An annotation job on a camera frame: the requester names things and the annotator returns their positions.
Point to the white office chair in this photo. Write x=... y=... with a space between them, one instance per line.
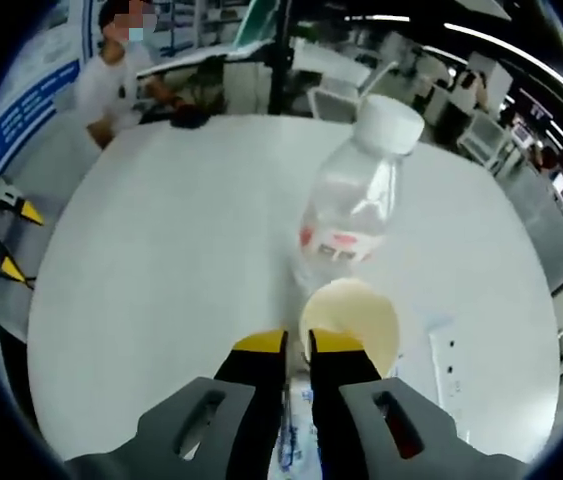
x=483 y=137

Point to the white table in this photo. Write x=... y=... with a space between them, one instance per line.
x=161 y=250

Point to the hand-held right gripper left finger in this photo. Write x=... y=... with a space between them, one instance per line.
x=161 y=450

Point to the blue white sign board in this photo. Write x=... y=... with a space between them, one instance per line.
x=26 y=115

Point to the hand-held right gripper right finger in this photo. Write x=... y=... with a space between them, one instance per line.
x=356 y=420

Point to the white table socket panel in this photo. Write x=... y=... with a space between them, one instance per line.
x=448 y=370

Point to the clear plastic water bottle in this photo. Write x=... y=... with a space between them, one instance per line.
x=356 y=200

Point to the white paper cup green print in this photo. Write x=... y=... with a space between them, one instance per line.
x=361 y=320

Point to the black pole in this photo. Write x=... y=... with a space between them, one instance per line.
x=280 y=65

